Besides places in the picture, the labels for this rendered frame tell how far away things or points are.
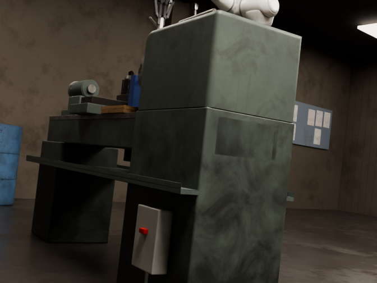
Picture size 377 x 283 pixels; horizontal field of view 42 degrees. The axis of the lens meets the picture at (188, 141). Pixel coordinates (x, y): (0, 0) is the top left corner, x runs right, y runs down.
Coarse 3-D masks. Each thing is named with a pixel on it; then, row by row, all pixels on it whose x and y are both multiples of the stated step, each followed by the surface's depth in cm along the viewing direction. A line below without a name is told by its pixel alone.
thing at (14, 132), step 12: (0, 132) 487; (12, 132) 496; (0, 144) 487; (12, 144) 497; (0, 156) 487; (12, 156) 498; (0, 168) 488; (12, 168) 500; (0, 180) 488; (12, 180) 502; (0, 192) 489; (12, 192) 505; (0, 204) 490
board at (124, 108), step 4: (104, 108) 283; (108, 108) 278; (112, 108) 274; (116, 108) 269; (120, 108) 265; (124, 108) 262; (128, 108) 264; (132, 108) 265; (136, 108) 266; (104, 112) 282; (108, 112) 278; (112, 112) 273; (116, 112) 269; (120, 112) 265; (124, 112) 262
